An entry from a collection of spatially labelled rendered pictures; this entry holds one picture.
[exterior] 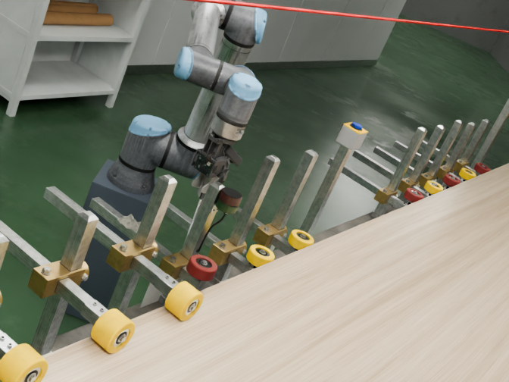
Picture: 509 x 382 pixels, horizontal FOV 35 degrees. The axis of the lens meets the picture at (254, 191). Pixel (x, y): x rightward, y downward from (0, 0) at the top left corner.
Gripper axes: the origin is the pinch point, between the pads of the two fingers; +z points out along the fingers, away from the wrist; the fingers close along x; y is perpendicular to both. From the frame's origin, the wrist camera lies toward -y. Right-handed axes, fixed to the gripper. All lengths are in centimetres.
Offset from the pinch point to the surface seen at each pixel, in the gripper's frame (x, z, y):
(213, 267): 18.2, 10.6, 11.8
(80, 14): -231, 39, -185
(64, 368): 28, 12, 76
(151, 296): 5.8, 28.2, 15.1
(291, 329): 45.9, 11.3, 11.3
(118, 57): -224, 64, -225
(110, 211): -18.4, 15.2, 13.5
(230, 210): 15.2, -6.0, 10.3
